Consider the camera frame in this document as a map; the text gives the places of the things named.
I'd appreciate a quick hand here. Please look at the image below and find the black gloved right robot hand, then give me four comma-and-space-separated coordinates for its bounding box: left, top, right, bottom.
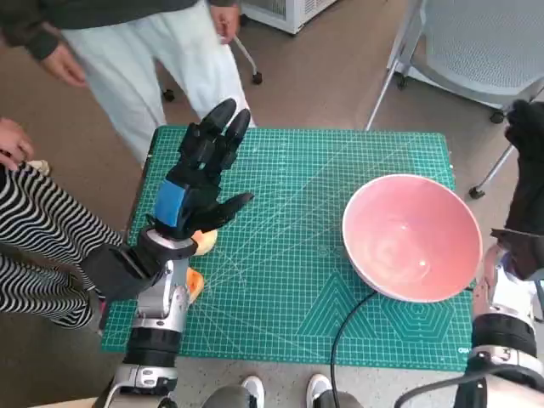
503, 99, 544, 238

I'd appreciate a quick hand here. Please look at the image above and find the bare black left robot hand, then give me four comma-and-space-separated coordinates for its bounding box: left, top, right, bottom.
146, 97, 256, 243

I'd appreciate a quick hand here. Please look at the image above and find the round toy bread bun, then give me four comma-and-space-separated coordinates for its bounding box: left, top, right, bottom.
193, 229, 220, 256

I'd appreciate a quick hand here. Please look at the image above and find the orange toy bread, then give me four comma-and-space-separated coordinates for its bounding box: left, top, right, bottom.
185, 266, 207, 305

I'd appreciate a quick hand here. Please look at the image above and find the pink bowl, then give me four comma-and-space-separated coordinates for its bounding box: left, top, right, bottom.
342, 173, 484, 303

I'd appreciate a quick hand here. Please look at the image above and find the green cutting mat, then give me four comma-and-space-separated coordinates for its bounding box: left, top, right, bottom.
100, 125, 476, 371

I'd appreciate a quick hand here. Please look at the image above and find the grey mesh chair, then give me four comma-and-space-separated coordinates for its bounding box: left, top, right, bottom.
365, 0, 544, 199

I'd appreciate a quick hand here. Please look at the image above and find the person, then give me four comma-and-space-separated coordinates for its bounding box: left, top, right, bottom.
0, 0, 257, 171
0, 117, 125, 329

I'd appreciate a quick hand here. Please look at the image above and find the beige shoe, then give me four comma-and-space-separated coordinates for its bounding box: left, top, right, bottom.
25, 159, 53, 175

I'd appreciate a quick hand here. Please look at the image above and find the white vented cabinet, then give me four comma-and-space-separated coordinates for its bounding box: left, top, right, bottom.
240, 0, 337, 36

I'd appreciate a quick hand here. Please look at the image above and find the light wooden board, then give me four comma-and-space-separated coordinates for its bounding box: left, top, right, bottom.
54, 396, 105, 408

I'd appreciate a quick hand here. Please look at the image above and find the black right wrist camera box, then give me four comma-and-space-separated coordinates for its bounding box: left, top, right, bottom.
490, 227, 544, 281

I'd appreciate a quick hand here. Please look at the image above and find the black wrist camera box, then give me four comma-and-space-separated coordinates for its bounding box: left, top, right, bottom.
78, 244, 150, 314
490, 227, 544, 281

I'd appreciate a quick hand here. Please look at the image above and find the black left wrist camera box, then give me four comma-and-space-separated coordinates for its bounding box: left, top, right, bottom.
78, 244, 150, 314

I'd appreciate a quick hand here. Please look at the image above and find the long black cable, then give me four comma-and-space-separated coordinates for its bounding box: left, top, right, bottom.
330, 290, 386, 408

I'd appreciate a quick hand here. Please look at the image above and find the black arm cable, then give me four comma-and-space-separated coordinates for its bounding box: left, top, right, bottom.
394, 373, 488, 408

